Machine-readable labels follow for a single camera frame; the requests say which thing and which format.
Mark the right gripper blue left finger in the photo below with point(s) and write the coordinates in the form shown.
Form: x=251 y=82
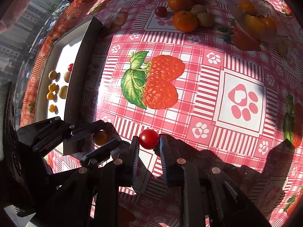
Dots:
x=134 y=157

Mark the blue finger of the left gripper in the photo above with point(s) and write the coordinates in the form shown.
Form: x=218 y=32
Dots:
x=85 y=130
x=100 y=154

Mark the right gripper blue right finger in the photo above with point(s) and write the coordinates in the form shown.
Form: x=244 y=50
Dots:
x=169 y=168

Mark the orange-yellow cherry tomato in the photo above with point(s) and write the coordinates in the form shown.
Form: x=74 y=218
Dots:
x=100 y=138

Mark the small yellow cherry tomato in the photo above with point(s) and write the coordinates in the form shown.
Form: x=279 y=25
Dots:
x=53 y=108

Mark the large yellow cherry tomato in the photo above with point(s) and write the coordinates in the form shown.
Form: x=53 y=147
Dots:
x=53 y=87

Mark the tan round longan fruit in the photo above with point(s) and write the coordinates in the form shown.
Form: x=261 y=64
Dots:
x=52 y=75

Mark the orange mandarin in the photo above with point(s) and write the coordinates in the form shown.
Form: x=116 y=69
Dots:
x=185 y=21
x=180 y=5

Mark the white shallow tray box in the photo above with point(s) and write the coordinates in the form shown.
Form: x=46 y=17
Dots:
x=70 y=56

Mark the red checkered strawberry tablecloth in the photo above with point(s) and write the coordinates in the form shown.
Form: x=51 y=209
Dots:
x=216 y=88

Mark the dark red cherry tomato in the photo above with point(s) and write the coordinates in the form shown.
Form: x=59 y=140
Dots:
x=161 y=11

